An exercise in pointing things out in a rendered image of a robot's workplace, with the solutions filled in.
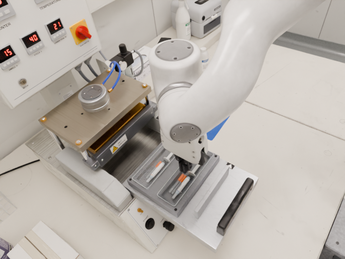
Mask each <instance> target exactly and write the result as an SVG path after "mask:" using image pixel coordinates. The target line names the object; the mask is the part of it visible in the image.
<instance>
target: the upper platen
mask: <svg viewBox="0 0 345 259"><path fill-rule="evenodd" d="M145 107H146V105H145V104H142V103H140V102H139V103H138V104H137V105H136V106H135V107H134V108H132V109H131V110H130V111H129V112H128V113H127V114H126V115H125V116H124V117H122V118H121V119H120V120H119V121H118V122H117V123H116V124H115V125H113V126H112V127H111V128H110V129H109V130H108V131H107V132H106V133H104V134H103V135H102V136H101V137H100V138H99V139H98V140H97V141H96V142H94V143H93V144H92V145H91V146H90V147H89V148H88V149H87V151H88V152H89V153H90V154H92V155H94V154H95V153H96V152H97V151H98V150H99V149H100V148H102V147H103V146H104V145H105V144H106V143H107V142H108V141H109V140H110V139H111V138H112V137H113V136H115V135H116V134H117V133H118V132H119V131H120V130H121V129H122V128H123V127H124V126H125V125H126V124H127V123H129V122H130V121H131V120H132V119H133V118H134V117H135V116H136V115H137V114H138V113H139V112H141V111H142V110H143V109H144V108H145Z"/></svg>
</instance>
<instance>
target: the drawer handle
mask: <svg viewBox="0 0 345 259"><path fill-rule="evenodd" d="M253 185H254V180H253V179H251V178H249V177H248V178H247V179H246V180H245V181H244V183H243V185H242V186H241V188H240V189H239V191H238V193H237V194H236V196H235V197H234V199H233V200H232V202H231V204H230V205H229V207H228V208H227V210H226V211H225V213H224V214H223V216H222V218H221V219H220V221H219V222H218V225H217V232H218V233H220V234H221V235H223V236H224V235H225V233H226V230H227V228H228V226H229V224H230V223H231V221H232V219H233V218H234V216H235V214H236V213H237V211H238V210H239V208H240V206H241V205H242V203H243V201H244V200H245V198H246V196H247V194H248V193H249V191H250V190H252V188H253Z"/></svg>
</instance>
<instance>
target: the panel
mask: <svg viewBox="0 0 345 259"><path fill-rule="evenodd" d="M125 211H126V212H127V214H128V215H129V216H130V217H131V218H132V220H133V221H134V222H135V223H136V224H137V226H138V227H139V228H140V229H141V230H142V232H143V233H144V234H145V235H146V236H147V238H148V239H149V240H150V241H151V242H152V244H153V245H154V246H155V247H156V248H157V247H158V246H159V244H160V243H161V242H162V240H163V239H164V238H165V236H166V235H167V234H168V232H169V231H168V230H166V229H165V228H164V227H163V223H164V222H165V221H168V220H167V219H165V218H164V217H163V216H161V215H160V214H158V213H157V212H155V211H154V210H153V209H151V208H150V207H148V206H147V205H145V204H144V203H142V202H141V201H139V200H138V199H137V198H136V199H135V200H134V201H133V202H132V203H131V205H130V206H129V207H128V208H127V209H126V210H125ZM150 219H153V220H154V221H155V225H154V227H153V228H152V229H148V228H147V226H146V224H147V222H148V221H149V220H150Z"/></svg>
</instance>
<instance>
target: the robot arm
mask: <svg viewBox="0 0 345 259"><path fill-rule="evenodd" d="M324 1H326V0H230V1H229V2H228V4H227V5H226V7H225V9H224V12H223V17H222V29H221V34H220V38H219V42H218V45H217V48H216V51H215V53H214V55H213V57H212V59H211V61H210V63H209V64H208V66H207V67H206V69H205V71H204V72H203V74H201V51H200V48H199V47H198V46H197V45H196V44H195V43H193V42H191V41H188V40H184V39H172V40H167V41H163V42H160V43H158V44H157V45H156V46H154V47H153V48H152V49H151V50H150V52H149V54H148V61H149V66H150V72H151V77H152V82H153V86H154V91H155V96H156V102H157V108H158V116H159V124H160V133H161V141H162V144H163V147H164V148H165V149H167V150H168V151H170V152H172V153H173V154H174V155H175V158H176V160H177V161H178V162H179V169H180V172H183V173H184V174H186V172H187V171H190V170H191V168H192V166H193V165H192V163H193V164H199V165H203V164H204V163H205V159H204V156H203V153H205V154H206V153H207V152H208V142H207V134H206V133H207V132H209V131H210V130H212V129H213V128H214V127H216V126H217V125H218V124H220V123H221V122H223V121H224V120H225V119H226V118H228V117H229V116H230V115H231V114H232V113H234V112H235V111H236V110H237V109H238V108H239V107H240V106H241V105H242V103H243V102H244V101H245V100H246V99H247V97H248V96H249V94H250V93H251V91H252V90H253V88H254V86H255V84H256V82H257V80H258V77H259V75H260V72H261V69H262V66H263V62H264V59H265V56H266V53H267V51H268V49H269V47H270V46H271V44H272V43H273V42H274V41H275V40H276V39H277V38H278V37H280V36H281V35H282V34H283V33H285V32H286V31H287V30H288V29H290V28H291V27H292V26H294V25H295V24H296V23H297V22H298V21H300V20H301V19H302V18H304V17H305V16H306V15H307V14H309V13H310V12H311V11H313V10H314V9H315V8H316V7H318V6H319V5H320V4H322V3H323V2H324Z"/></svg>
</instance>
